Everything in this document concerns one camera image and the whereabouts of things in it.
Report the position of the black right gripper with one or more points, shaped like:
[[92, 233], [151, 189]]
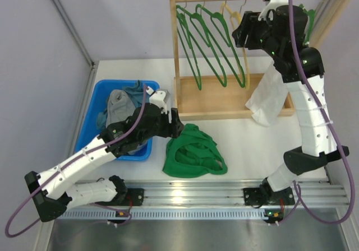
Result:
[[249, 24]]

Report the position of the teal blue garment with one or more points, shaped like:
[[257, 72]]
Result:
[[135, 93]]

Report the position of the blue plastic bin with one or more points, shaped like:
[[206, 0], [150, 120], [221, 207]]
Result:
[[101, 91]]

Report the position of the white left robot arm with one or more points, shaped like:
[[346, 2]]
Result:
[[57, 190]]

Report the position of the green tank top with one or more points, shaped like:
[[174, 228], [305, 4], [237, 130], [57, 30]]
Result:
[[193, 154]]

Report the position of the green hanger right end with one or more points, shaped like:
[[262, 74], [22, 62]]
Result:
[[311, 18]]

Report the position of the white tank top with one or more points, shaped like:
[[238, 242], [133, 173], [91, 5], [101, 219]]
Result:
[[267, 100]]

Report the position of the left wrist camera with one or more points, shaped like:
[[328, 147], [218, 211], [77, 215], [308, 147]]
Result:
[[159, 98]]

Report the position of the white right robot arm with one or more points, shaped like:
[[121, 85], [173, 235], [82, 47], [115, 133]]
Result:
[[303, 74]]

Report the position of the green hanger far left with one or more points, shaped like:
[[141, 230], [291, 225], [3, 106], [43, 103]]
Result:
[[185, 37]]

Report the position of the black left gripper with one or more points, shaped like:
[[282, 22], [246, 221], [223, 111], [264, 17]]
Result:
[[173, 122]]

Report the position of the aluminium mounting rail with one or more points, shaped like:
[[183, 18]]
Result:
[[184, 200]]

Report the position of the yellow hanger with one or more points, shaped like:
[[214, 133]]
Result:
[[235, 19]]

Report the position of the grey garment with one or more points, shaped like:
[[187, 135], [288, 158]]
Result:
[[119, 107]]

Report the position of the wooden clothes rack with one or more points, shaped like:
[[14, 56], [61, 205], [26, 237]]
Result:
[[213, 101]]

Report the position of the green hanger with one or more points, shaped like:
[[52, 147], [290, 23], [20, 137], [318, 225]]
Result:
[[207, 39], [220, 24], [185, 37]]

